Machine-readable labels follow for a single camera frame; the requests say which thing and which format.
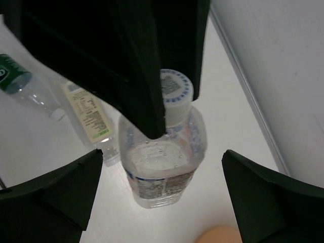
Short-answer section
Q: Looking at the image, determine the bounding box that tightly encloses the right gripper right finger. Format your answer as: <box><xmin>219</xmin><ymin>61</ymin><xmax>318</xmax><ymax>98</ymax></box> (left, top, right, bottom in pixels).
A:
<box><xmin>222</xmin><ymin>150</ymin><xmax>323</xmax><ymax>242</ymax></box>

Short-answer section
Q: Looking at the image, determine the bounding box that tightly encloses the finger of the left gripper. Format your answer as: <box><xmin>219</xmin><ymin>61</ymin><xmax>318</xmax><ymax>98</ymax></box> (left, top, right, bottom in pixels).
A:
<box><xmin>2</xmin><ymin>0</ymin><xmax>167</xmax><ymax>139</ymax></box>
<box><xmin>190</xmin><ymin>0</ymin><xmax>210</xmax><ymax>100</ymax></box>

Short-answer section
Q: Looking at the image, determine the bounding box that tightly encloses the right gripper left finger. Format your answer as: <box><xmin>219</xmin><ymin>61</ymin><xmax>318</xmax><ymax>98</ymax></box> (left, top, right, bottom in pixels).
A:
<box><xmin>1</xmin><ymin>149</ymin><xmax>103</xmax><ymax>242</ymax></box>

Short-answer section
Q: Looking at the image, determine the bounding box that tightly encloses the square clear bottle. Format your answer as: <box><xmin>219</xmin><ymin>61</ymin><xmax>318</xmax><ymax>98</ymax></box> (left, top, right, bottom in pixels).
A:
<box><xmin>118</xmin><ymin>69</ymin><xmax>207</xmax><ymax>209</ymax></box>

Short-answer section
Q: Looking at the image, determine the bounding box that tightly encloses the orange bin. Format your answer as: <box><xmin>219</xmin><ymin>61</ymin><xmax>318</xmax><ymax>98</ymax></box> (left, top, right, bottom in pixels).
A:
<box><xmin>195</xmin><ymin>226</ymin><xmax>242</xmax><ymax>243</ymax></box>

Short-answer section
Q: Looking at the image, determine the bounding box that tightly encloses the yellow label lying bottle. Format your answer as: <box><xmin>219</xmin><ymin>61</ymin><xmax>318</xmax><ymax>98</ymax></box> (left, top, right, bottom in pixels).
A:
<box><xmin>58</xmin><ymin>81</ymin><xmax>119</xmax><ymax>167</ymax></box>

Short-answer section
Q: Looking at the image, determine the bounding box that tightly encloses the green label lying bottle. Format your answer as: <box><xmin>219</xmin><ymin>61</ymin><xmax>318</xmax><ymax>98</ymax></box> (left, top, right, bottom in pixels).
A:
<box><xmin>1</xmin><ymin>53</ymin><xmax>65</xmax><ymax>121</ymax></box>

